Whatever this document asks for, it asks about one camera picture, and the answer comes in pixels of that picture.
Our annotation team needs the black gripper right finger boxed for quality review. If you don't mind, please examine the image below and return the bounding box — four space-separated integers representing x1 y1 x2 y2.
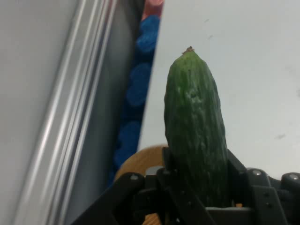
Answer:
226 149 300 225

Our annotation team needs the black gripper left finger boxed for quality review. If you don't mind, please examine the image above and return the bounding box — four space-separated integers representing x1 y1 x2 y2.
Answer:
70 146 213 225

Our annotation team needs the green cucumber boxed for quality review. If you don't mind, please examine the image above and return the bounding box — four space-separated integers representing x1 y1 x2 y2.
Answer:
164 45 229 209

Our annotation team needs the woven wicker basket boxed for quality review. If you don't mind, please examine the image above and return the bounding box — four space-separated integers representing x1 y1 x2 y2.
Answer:
114 144 170 225

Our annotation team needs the blue foam floor mat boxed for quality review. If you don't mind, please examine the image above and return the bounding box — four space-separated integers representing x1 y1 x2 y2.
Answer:
106 14 161 189

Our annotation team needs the pink foam floor mat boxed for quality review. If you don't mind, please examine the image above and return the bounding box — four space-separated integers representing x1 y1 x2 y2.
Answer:
141 0 165 23

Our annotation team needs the long horizontal aluminium frame rail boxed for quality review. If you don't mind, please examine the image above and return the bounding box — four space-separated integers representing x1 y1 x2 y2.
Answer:
13 0 147 225

